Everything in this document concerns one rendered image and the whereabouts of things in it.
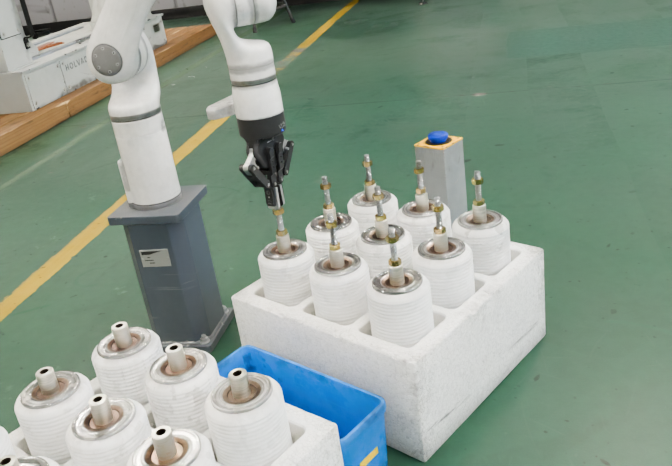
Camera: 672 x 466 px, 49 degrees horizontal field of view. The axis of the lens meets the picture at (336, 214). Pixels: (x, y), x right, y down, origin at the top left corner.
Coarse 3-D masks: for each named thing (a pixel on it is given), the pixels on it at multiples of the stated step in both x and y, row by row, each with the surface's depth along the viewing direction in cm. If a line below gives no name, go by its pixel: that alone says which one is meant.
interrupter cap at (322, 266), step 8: (328, 256) 119; (344, 256) 118; (352, 256) 117; (320, 264) 116; (328, 264) 117; (352, 264) 115; (360, 264) 115; (320, 272) 114; (328, 272) 114; (336, 272) 113; (344, 272) 112
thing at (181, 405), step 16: (208, 368) 95; (144, 384) 94; (160, 384) 93; (176, 384) 92; (192, 384) 92; (208, 384) 94; (160, 400) 93; (176, 400) 92; (192, 400) 93; (160, 416) 94; (176, 416) 93; (192, 416) 93
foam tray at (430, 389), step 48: (480, 288) 121; (528, 288) 125; (240, 336) 129; (288, 336) 119; (336, 336) 111; (432, 336) 107; (480, 336) 115; (528, 336) 128; (384, 384) 107; (432, 384) 106; (480, 384) 117; (432, 432) 108
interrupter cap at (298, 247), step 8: (296, 240) 126; (264, 248) 124; (272, 248) 124; (296, 248) 123; (304, 248) 122; (264, 256) 122; (272, 256) 121; (280, 256) 121; (288, 256) 120; (296, 256) 121
